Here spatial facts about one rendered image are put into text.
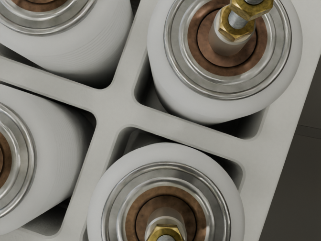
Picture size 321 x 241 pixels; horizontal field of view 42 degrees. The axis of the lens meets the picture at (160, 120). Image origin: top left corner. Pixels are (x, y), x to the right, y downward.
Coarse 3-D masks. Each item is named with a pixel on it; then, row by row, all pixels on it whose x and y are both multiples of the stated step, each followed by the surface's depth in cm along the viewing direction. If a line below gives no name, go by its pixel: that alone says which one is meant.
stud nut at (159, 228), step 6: (156, 228) 20; (162, 228) 20; (168, 228) 20; (174, 228) 20; (150, 234) 20; (156, 234) 20; (162, 234) 20; (168, 234) 20; (174, 234) 20; (180, 234) 20; (150, 240) 20; (156, 240) 20; (180, 240) 20
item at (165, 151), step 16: (160, 144) 26; (176, 144) 26; (128, 160) 25; (144, 160) 25; (160, 160) 25; (176, 160) 25; (192, 160) 25; (208, 160) 25; (112, 176) 25; (208, 176) 25; (224, 176) 25; (96, 192) 25; (224, 192) 25; (96, 208) 25; (240, 208) 25; (96, 224) 25; (240, 224) 25; (96, 240) 25; (240, 240) 25
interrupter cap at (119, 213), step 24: (144, 168) 24; (168, 168) 24; (192, 168) 24; (120, 192) 24; (144, 192) 24; (168, 192) 24; (192, 192) 24; (216, 192) 24; (120, 216) 24; (144, 216) 25; (192, 216) 25; (216, 216) 24; (120, 240) 24; (144, 240) 25; (192, 240) 24; (216, 240) 24
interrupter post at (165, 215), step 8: (160, 208) 24; (168, 208) 24; (152, 216) 23; (160, 216) 22; (168, 216) 22; (176, 216) 22; (152, 224) 22; (176, 224) 22; (184, 224) 23; (184, 232) 22; (184, 240) 22
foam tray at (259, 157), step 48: (144, 0) 32; (0, 48) 35; (144, 48) 32; (48, 96) 32; (96, 96) 32; (144, 96) 43; (288, 96) 32; (96, 144) 32; (144, 144) 43; (192, 144) 32; (240, 144) 32; (288, 144) 32; (240, 192) 32; (0, 240) 32; (48, 240) 32
